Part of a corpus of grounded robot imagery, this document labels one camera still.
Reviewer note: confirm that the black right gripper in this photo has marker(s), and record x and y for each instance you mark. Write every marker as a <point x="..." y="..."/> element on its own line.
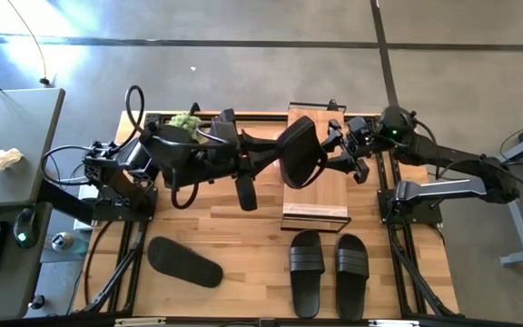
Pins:
<point x="361" y="170"/>

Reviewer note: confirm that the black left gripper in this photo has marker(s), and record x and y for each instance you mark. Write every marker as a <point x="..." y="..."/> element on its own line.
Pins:
<point x="245" y="195"/>

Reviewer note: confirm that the black rubber slide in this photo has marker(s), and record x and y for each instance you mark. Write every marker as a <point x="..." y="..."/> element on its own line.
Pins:
<point x="175" y="263"/>
<point x="300" y="150"/>

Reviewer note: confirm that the wooden shelf with black frame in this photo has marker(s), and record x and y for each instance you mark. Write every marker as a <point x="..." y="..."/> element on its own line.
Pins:
<point x="316" y="200"/>

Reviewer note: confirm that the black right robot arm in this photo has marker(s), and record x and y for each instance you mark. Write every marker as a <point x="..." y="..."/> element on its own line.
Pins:
<point x="447" y="159"/>

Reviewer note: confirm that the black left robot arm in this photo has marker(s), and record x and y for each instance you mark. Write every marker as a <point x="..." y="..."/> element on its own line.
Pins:
<point x="184" y="154"/>

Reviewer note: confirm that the green plant in patterned pot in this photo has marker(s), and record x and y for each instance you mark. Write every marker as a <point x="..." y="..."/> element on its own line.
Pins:
<point x="184" y="120"/>

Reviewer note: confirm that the white power strip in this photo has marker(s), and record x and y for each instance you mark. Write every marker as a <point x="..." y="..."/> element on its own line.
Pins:
<point x="82" y="224"/>

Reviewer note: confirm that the black computer mouse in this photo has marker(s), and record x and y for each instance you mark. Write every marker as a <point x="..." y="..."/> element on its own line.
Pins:
<point x="25" y="227"/>

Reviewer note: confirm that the light grey desk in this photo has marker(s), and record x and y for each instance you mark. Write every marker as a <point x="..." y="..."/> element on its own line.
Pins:
<point x="12" y="127"/>

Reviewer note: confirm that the crumpled white tissue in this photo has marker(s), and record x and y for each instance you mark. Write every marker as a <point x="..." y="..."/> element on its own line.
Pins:
<point x="3" y="160"/>

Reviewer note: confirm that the black round knob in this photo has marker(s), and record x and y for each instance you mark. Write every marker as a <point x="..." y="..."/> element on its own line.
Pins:
<point x="37" y="302"/>

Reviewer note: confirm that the dark grey desk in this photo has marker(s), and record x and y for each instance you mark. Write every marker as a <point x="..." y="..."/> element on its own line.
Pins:
<point x="2" y="290"/>

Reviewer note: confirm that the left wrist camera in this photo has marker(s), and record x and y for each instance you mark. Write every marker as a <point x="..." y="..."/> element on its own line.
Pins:
<point x="225" y="122"/>

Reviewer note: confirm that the black aluminium rig frame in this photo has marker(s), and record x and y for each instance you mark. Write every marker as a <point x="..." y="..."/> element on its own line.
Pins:
<point x="416" y="281"/>

